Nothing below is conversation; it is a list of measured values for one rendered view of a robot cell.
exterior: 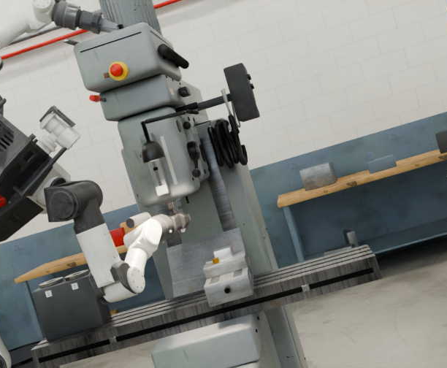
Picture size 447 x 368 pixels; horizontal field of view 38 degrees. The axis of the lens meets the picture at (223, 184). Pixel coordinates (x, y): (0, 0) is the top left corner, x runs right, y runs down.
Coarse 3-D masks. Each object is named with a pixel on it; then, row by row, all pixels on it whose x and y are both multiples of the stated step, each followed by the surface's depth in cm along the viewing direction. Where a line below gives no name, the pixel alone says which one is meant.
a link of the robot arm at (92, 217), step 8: (80, 184) 185; (88, 184) 187; (80, 192) 180; (88, 192) 183; (96, 192) 187; (80, 200) 178; (88, 200) 182; (96, 200) 187; (80, 208) 179; (88, 208) 182; (96, 208) 184; (80, 216) 181; (88, 216) 182; (96, 216) 183; (80, 224) 182; (88, 224) 182; (96, 224) 182; (80, 232) 182
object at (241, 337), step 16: (240, 320) 216; (256, 320) 226; (176, 336) 220; (192, 336) 214; (208, 336) 208; (224, 336) 207; (240, 336) 207; (256, 336) 214; (160, 352) 210; (176, 352) 209; (192, 352) 209; (208, 352) 208; (224, 352) 208; (240, 352) 207; (256, 352) 207
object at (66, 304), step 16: (80, 272) 238; (48, 288) 233; (64, 288) 233; (80, 288) 233; (48, 304) 234; (64, 304) 233; (80, 304) 233; (96, 304) 233; (48, 320) 234; (64, 320) 234; (80, 320) 233; (96, 320) 233; (48, 336) 234; (64, 336) 234
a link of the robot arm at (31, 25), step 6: (30, 12) 228; (18, 18) 219; (24, 18) 220; (30, 18) 227; (24, 24) 220; (30, 24) 226; (36, 24) 227; (42, 24) 228; (24, 30) 221; (30, 30) 224; (36, 30) 227
